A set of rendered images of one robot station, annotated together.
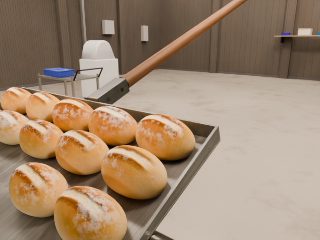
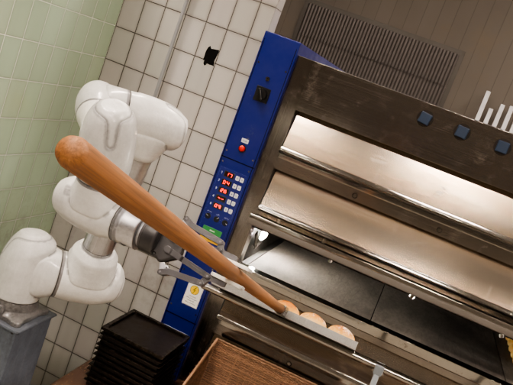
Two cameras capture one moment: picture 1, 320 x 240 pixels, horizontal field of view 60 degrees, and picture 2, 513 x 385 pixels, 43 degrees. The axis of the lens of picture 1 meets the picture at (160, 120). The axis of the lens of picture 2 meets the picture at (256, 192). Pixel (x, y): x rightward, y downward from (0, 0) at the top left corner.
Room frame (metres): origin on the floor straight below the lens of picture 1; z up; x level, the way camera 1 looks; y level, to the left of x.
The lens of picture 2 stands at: (2.44, -0.96, 2.00)
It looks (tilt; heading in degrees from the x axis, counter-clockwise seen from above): 10 degrees down; 156
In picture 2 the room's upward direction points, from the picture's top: 21 degrees clockwise
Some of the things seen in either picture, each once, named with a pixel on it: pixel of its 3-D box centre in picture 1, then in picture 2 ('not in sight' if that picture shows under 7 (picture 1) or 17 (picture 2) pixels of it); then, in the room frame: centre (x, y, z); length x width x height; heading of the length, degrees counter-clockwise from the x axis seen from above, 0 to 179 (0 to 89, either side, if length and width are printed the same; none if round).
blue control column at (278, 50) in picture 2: not in sight; (256, 240); (-0.90, 0.63, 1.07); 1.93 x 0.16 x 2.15; 143
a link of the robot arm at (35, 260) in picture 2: not in sight; (28, 263); (0.38, -0.70, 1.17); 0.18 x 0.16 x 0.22; 89
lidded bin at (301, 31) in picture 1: (305, 32); not in sight; (9.78, -4.89, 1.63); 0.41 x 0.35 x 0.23; 54
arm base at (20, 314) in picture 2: not in sight; (8, 302); (0.39, -0.73, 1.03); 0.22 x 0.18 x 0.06; 144
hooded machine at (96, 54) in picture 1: (99, 70); not in sight; (6.60, 1.42, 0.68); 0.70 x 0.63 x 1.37; 144
